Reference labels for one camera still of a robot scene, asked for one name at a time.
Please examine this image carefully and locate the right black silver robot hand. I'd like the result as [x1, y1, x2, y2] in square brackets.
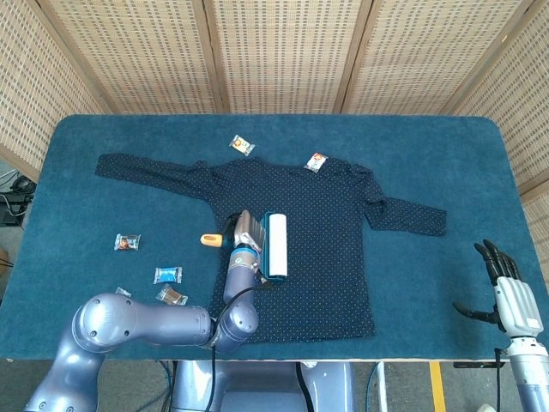
[452, 239, 546, 338]

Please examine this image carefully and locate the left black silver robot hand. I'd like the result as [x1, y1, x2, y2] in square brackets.
[223, 209, 270, 255]

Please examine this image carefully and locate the teal lint roller yellow-tipped handle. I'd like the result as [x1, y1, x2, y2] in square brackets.
[200, 211, 289, 282]

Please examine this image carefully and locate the navy polka dot shirt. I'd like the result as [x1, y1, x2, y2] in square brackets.
[94, 153, 449, 344]

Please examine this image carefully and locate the yellow orange snack packet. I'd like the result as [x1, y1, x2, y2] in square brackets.
[228, 134, 257, 156]

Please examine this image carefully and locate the white orange snack packet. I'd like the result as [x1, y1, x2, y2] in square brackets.
[303, 151, 329, 174]

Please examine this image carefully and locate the brown candy packet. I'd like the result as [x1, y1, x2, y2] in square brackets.
[156, 282, 189, 306]

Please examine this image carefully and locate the dark orange snack packet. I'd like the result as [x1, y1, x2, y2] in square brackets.
[113, 233, 142, 252]

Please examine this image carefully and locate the silver robot torso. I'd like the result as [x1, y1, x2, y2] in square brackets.
[171, 360, 357, 412]

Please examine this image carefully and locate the teal table cover cloth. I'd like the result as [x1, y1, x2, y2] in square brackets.
[0, 113, 549, 361]

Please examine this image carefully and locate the white table leg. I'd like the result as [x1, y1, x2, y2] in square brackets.
[377, 362, 389, 412]

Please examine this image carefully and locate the woven bamboo screen panel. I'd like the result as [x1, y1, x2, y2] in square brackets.
[201, 0, 374, 115]
[36, 0, 228, 115]
[0, 0, 111, 181]
[334, 0, 533, 115]
[445, 0, 549, 267]

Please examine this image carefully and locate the black table edge bracket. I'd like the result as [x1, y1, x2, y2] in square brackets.
[453, 361, 507, 370]

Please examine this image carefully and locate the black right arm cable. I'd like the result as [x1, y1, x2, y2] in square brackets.
[493, 347, 504, 412]

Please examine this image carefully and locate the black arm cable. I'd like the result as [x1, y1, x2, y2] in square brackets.
[208, 257, 274, 412]
[493, 347, 504, 412]

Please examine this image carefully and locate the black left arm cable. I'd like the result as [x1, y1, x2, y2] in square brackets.
[208, 257, 274, 412]

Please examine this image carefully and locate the black torso cable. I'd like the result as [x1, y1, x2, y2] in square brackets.
[294, 362, 313, 412]

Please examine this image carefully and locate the blue floor cable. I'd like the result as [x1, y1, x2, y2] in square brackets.
[365, 362, 382, 412]
[160, 360, 176, 412]

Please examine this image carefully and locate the black equipment with cables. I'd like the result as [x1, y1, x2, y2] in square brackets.
[0, 169, 38, 228]

